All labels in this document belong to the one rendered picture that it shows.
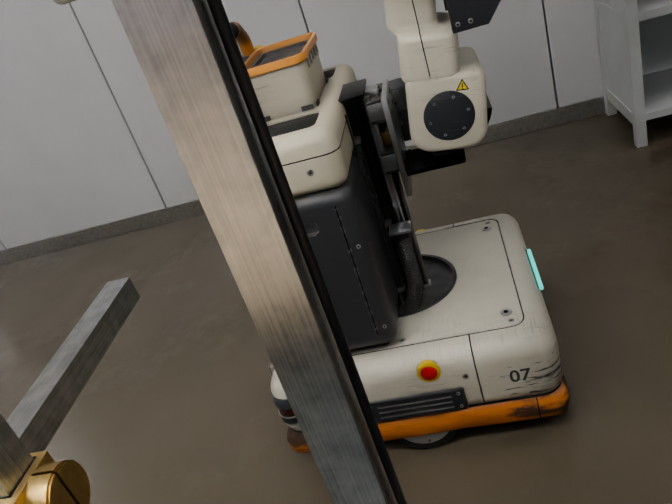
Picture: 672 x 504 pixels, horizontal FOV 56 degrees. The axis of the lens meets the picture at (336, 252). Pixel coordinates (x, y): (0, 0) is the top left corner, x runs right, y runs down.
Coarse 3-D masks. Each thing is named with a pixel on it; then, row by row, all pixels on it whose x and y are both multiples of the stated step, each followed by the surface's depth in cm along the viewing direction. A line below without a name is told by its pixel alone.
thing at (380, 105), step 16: (384, 80) 146; (400, 80) 155; (384, 96) 135; (400, 96) 153; (368, 112) 137; (384, 112) 134; (400, 128) 151; (384, 144) 144; (400, 144) 142; (384, 160) 142; (400, 160) 139; (416, 160) 146; (432, 160) 143; (448, 160) 140; (464, 160) 140
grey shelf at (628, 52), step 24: (600, 0) 259; (624, 0) 227; (648, 0) 239; (600, 24) 267; (624, 24) 233; (648, 24) 270; (600, 48) 274; (624, 48) 242; (648, 48) 275; (624, 72) 249; (648, 72) 280; (624, 96) 256; (648, 96) 259
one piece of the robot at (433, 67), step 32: (384, 0) 126; (416, 0) 124; (416, 32) 124; (448, 32) 123; (416, 64) 126; (448, 64) 125; (480, 64) 132; (416, 96) 129; (448, 96) 128; (480, 96) 128; (416, 128) 132; (448, 128) 131; (480, 128) 131
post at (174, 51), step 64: (128, 0) 28; (192, 0) 28; (192, 64) 29; (192, 128) 30; (256, 128) 32; (256, 192) 32; (256, 256) 34; (256, 320) 36; (320, 320) 36; (320, 384) 38; (320, 448) 40; (384, 448) 42
